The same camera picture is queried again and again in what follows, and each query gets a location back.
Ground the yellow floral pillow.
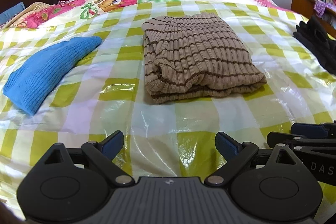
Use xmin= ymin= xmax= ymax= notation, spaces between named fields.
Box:
xmin=3 ymin=2 xmax=54 ymax=29

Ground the green checked plastic sheet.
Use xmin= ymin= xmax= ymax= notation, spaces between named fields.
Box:
xmin=0 ymin=0 xmax=336 ymax=214

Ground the blue knit garment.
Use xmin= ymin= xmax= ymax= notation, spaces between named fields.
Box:
xmin=3 ymin=35 xmax=103 ymax=116

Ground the beige brown-striped knit sweater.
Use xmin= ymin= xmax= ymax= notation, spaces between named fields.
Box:
xmin=142 ymin=13 xmax=267 ymax=105

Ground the wooden desk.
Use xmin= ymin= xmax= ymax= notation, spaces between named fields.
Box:
xmin=291 ymin=0 xmax=336 ymax=39

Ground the blue pillow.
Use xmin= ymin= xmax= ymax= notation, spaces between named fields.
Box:
xmin=0 ymin=2 xmax=26 ymax=25

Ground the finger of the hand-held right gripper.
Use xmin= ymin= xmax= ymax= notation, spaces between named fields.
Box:
xmin=290 ymin=122 xmax=336 ymax=139
xmin=266 ymin=132 xmax=336 ymax=155

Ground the cartoon print quilt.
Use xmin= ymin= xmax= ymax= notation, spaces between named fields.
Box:
xmin=39 ymin=0 xmax=279 ymax=28

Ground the purple floral cloth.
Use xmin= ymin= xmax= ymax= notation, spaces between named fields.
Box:
xmin=314 ymin=0 xmax=328 ymax=16

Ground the black garment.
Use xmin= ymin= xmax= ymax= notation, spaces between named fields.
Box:
xmin=293 ymin=15 xmax=336 ymax=74

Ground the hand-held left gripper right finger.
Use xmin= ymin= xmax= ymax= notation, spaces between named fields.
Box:
xmin=205 ymin=132 xmax=301 ymax=186

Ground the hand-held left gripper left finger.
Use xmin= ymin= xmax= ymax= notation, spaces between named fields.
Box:
xmin=43 ymin=131 xmax=135 ymax=187

